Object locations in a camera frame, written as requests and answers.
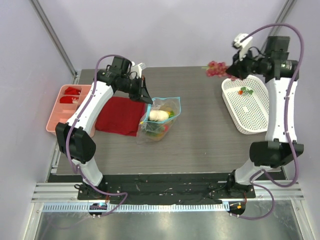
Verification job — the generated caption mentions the white toy radish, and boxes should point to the white toy radish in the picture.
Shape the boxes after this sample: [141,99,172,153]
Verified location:
[148,110,169,122]

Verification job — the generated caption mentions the toy pineapple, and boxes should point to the toy pineapple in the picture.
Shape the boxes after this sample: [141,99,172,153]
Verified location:
[145,122,168,139]

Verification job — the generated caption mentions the clear zip top bag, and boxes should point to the clear zip top bag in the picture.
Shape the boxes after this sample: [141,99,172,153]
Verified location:
[136,97,181,144]

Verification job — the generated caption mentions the red folded cloth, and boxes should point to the red folded cloth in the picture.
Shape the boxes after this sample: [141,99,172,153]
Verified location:
[95,96,146,137]

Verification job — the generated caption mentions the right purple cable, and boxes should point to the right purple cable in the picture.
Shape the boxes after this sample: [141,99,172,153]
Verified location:
[241,23,305,220]

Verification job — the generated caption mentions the pink compartment tray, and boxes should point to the pink compartment tray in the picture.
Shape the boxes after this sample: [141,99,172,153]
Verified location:
[46,84,91,135]

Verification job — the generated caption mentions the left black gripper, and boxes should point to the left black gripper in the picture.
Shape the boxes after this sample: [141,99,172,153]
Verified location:
[117,75,153,105]

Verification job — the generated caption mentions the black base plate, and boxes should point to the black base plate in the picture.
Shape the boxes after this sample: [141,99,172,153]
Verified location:
[74,173,256,206]

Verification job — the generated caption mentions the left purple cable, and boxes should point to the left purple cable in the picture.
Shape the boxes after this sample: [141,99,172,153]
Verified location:
[66,54,128,217]

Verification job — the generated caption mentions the red toy grapes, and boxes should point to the red toy grapes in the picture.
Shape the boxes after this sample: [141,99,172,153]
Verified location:
[202,61,237,81]

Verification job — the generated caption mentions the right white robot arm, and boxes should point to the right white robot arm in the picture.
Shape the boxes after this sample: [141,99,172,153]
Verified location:
[225,33,304,198]

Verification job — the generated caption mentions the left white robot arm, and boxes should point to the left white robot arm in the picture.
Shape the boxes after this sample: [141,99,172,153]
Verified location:
[55,54,153,200]

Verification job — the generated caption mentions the white plastic basket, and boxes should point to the white plastic basket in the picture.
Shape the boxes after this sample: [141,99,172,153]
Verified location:
[221,75,269,135]

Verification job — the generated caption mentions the white slotted cable duct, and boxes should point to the white slotted cable duct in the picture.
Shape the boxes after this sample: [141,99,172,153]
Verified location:
[42,201,230,213]

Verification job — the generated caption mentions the purple cable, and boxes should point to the purple cable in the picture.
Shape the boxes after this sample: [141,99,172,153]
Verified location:
[66,54,128,217]
[241,23,305,220]

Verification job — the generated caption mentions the red item in tray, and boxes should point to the red item in tray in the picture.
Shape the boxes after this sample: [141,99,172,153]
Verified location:
[64,86,81,96]
[59,95,79,104]

